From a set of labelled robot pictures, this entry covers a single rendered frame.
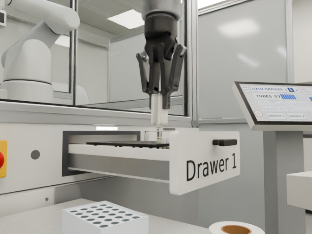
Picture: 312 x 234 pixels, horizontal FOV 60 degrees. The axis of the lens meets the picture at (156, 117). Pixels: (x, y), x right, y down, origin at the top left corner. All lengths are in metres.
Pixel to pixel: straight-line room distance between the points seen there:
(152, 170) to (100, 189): 0.30
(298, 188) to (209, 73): 1.93
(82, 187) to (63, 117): 0.19
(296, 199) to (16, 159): 0.62
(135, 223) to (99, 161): 0.24
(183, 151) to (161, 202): 0.56
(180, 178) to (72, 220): 0.19
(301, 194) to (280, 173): 0.85
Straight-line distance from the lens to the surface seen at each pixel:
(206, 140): 0.56
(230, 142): 0.57
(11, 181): 0.66
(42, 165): 0.69
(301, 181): 0.69
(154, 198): 0.99
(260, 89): 1.54
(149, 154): 0.53
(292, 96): 1.61
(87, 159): 0.66
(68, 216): 0.48
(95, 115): 0.77
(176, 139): 0.47
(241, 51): 2.43
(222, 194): 2.47
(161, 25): 0.61
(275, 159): 1.53
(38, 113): 0.68
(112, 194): 0.83
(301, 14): 4.54
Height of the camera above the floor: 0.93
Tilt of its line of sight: 3 degrees up
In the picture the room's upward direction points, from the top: straight up
